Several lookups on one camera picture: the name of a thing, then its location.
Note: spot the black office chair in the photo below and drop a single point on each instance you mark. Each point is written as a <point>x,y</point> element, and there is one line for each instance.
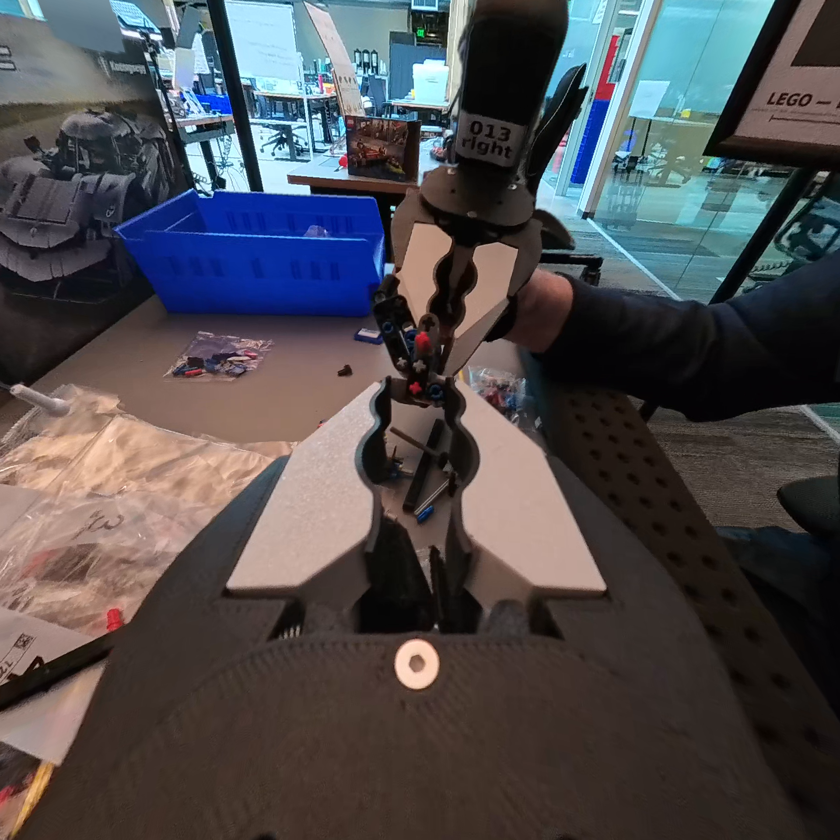
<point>564,111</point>

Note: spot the person's right forearm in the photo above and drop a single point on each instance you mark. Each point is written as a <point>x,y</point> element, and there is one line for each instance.
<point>689,341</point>

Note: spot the dark perforated board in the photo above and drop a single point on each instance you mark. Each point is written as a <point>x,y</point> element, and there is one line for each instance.
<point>689,525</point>

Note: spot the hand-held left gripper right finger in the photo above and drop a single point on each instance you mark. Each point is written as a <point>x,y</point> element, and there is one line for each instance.
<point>531,525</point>

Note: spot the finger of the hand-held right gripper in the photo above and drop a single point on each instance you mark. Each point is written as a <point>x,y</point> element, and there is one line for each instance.
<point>417,262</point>
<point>492,282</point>

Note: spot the bag red blue lego pieces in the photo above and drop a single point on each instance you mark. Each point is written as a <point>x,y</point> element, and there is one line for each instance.
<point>502,387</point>

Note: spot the dark grey lego axle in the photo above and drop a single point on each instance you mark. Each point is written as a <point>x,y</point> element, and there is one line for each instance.
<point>417,443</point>

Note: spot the small printed lego box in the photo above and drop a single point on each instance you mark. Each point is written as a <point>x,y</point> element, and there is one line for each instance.
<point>382,148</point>

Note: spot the small blue white box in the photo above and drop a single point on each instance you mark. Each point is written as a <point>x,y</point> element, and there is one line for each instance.
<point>369,336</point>

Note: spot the pile of clear plastic bags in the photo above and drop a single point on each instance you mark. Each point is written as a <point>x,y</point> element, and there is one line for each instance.
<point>98,472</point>

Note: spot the black lego beam red pins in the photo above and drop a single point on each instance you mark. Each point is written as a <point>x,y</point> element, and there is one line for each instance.
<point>59,663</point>

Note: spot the wooden desk black frame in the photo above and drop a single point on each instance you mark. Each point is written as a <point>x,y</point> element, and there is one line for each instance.
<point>354,178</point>

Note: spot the blue plastic bin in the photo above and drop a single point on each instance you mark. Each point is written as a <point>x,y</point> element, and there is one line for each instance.
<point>262,262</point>

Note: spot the black framed sign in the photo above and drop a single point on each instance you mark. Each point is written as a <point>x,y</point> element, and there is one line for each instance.
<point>781,79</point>

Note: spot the dark printed lego box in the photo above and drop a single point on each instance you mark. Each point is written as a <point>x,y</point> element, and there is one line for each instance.
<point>65,197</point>

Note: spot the person's right hand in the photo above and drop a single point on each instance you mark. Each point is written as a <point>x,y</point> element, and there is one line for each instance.
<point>541,315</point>

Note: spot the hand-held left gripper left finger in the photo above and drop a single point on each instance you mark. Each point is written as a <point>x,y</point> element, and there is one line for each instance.
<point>302,525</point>

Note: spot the long black lego beam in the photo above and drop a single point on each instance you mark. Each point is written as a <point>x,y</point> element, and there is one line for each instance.
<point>426,469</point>

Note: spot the blue lego pin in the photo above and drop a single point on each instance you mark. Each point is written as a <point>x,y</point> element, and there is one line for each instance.
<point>426,512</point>

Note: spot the black chair armrest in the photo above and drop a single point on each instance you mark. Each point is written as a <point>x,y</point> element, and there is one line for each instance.
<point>814,505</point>

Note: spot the small bag blue lego pieces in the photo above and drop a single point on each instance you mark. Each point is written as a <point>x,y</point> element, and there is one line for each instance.
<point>216,361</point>

